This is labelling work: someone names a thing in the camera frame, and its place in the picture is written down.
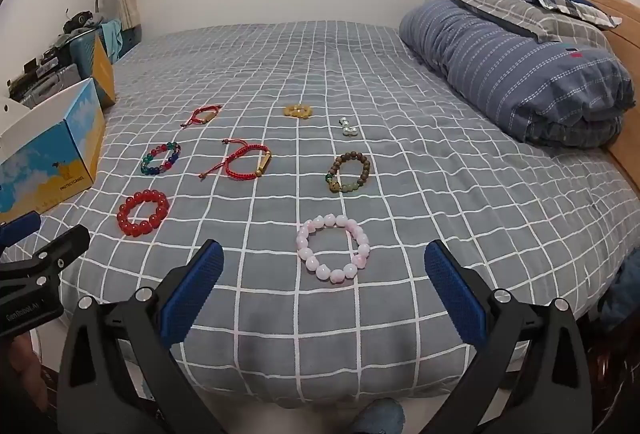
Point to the person's blue trouser leg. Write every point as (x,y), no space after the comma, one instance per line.
(377,416)

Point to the wooden headboard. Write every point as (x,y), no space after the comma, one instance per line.
(620,8)

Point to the folded blue striped duvet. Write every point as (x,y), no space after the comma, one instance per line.
(515,68)

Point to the orange cardboard box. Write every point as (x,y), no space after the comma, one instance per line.
(105,73)

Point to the grey ribbed suitcase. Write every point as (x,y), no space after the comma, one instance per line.
(50,86)

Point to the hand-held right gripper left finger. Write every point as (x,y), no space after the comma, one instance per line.
(192,294)

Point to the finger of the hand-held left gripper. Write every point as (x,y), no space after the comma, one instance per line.
(20,228)
(62,246)

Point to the grey checked bed sheet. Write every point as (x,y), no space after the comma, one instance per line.
(425,194)

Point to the grey checked pillow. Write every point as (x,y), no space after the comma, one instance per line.
(500,3)

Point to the blue cloth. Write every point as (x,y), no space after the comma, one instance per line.
(622,284)

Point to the blue and yellow cardboard box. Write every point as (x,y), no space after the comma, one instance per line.
(60,148)

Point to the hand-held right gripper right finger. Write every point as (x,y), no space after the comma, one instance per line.
(455,294)

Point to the dark desk clutter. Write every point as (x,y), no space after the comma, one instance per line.
(80,21)

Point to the blue ribbed suitcase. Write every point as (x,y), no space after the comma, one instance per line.
(82,53)

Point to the teal cloth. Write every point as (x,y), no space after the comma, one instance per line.
(112,38)

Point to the navy plaid pillow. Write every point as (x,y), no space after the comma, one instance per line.
(575,6)

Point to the person's left hand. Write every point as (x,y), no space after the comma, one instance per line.
(20,359)

